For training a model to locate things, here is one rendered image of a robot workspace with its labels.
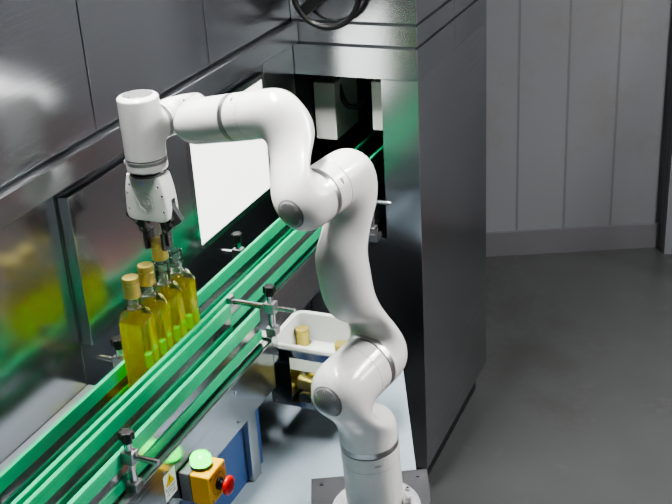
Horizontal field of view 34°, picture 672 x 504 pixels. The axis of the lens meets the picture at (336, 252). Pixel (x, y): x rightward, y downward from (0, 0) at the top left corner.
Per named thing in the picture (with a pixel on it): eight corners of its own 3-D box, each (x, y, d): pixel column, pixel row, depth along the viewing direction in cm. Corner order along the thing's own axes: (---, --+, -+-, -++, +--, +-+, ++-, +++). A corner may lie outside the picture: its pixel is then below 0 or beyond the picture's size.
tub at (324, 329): (298, 338, 280) (296, 308, 277) (382, 352, 272) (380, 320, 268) (268, 373, 266) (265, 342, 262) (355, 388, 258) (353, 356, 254)
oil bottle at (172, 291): (171, 359, 250) (159, 274, 241) (192, 363, 248) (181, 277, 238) (157, 371, 245) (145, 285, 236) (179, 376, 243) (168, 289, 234)
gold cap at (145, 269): (144, 278, 234) (142, 259, 232) (159, 280, 232) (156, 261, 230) (135, 286, 231) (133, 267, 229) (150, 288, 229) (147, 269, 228)
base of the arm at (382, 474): (425, 483, 241) (420, 414, 232) (416, 545, 225) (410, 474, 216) (339, 479, 245) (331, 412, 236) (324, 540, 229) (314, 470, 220)
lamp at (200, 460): (196, 456, 225) (195, 444, 224) (216, 461, 223) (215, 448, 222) (185, 469, 221) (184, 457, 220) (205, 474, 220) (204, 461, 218)
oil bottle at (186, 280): (183, 346, 254) (172, 263, 245) (205, 350, 252) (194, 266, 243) (171, 359, 250) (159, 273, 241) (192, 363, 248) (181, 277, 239)
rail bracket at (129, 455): (135, 483, 210) (125, 423, 204) (168, 490, 207) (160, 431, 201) (123, 495, 206) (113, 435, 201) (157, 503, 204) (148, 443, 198)
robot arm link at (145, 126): (148, 145, 231) (116, 159, 224) (139, 83, 225) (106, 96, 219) (178, 151, 226) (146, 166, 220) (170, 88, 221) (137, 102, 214)
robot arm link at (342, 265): (327, 402, 220) (372, 360, 231) (378, 415, 213) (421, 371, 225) (280, 170, 199) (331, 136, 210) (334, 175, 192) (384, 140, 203)
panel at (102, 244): (264, 189, 312) (254, 71, 298) (274, 190, 311) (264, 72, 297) (81, 343, 238) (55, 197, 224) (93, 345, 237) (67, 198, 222)
